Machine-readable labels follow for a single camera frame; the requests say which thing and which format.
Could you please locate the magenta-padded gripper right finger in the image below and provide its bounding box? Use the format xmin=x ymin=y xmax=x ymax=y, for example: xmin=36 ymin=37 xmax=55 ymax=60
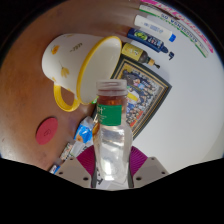
xmin=128 ymin=145 xmax=170 ymax=189

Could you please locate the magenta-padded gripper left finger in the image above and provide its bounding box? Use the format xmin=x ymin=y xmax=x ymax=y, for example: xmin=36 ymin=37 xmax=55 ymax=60
xmin=54 ymin=145 xmax=98 ymax=189

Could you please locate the clear green-labelled plastic bottle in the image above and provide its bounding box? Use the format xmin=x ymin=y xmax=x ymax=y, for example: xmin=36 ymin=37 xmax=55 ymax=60
xmin=92 ymin=78 xmax=134 ymax=191

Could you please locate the white printed paper bag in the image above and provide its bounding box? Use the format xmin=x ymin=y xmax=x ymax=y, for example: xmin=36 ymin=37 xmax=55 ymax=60
xmin=70 ymin=139 xmax=95 ymax=159

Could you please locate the blue tissue pack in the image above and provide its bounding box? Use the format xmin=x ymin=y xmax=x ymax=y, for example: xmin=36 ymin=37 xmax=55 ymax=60
xmin=73 ymin=115 xmax=96 ymax=144

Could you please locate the flat round red coaster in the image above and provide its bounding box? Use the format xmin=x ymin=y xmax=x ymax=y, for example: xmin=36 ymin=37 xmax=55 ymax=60
xmin=35 ymin=116 xmax=59 ymax=146

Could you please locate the framed group photo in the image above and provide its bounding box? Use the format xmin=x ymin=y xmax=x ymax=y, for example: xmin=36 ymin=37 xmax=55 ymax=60
xmin=91 ymin=54 xmax=173 ymax=140

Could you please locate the white yellow-rimmed mug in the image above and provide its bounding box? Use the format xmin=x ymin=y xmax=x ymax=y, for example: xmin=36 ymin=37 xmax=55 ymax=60
xmin=41 ymin=33 xmax=123 ymax=113

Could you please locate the brown yellow-labelled pump bottle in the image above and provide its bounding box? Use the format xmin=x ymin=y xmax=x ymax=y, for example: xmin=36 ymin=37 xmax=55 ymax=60
xmin=120 ymin=42 xmax=161 ymax=70

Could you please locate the dark blue pump bottle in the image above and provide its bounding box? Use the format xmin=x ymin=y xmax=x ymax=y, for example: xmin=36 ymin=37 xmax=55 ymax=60
xmin=126 ymin=27 xmax=175 ymax=61

